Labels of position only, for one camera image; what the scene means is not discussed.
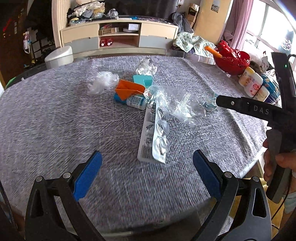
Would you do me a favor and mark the silver blister pack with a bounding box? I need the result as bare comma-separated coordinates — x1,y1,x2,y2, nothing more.
137,103,170,164

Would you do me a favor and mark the clear zip plastic bag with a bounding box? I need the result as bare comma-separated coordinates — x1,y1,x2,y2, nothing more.
144,84,218,127

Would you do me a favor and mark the small blue labelled bottle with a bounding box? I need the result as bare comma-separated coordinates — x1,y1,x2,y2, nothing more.
114,93,147,110

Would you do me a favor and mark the orange paper plane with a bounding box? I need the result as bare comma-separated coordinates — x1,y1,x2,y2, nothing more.
115,79,145,101

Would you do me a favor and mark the clear plastic wrap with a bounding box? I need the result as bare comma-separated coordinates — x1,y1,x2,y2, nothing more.
88,71,119,94

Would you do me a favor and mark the teal foam block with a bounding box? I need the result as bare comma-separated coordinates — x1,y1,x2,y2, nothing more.
132,75,153,88

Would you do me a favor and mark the white paper ball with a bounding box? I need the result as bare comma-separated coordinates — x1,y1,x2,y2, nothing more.
136,58,158,76

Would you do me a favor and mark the person's right hand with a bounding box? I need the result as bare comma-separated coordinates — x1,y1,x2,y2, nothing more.
262,139,296,182

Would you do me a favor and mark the blue wet wipes pack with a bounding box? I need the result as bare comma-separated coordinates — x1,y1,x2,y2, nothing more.
261,74,280,105

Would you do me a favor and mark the white cream bottle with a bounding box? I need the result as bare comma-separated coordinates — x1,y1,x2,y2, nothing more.
253,85,270,102

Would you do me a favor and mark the white pink lotion bottle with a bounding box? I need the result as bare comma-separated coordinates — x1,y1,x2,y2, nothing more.
244,72,263,98

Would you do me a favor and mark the white yellow lotion bottle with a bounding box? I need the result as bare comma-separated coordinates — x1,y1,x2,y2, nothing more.
238,67,255,87

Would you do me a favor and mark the red basket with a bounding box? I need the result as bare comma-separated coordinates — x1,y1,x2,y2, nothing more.
213,40,250,75

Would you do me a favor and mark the grey woven table cloth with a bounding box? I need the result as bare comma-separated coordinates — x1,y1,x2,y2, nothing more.
1,56,265,233

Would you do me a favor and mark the orange stick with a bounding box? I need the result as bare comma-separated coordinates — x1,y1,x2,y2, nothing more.
204,46,223,58

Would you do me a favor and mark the pink curtain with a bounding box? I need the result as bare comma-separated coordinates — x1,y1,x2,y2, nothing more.
231,0,253,49

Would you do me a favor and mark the floral green cloth pile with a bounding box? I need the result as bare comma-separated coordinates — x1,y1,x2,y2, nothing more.
173,32,216,59

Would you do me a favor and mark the white round stool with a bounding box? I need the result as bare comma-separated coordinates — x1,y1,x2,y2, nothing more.
45,46,74,69

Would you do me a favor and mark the beige TV cabinet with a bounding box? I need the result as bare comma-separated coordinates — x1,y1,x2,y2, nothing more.
60,18,179,56

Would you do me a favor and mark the black flat television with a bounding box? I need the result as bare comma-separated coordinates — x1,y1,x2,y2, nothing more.
105,0,179,19

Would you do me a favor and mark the pile of clothes on cabinet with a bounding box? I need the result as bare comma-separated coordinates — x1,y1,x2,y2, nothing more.
67,1,105,26

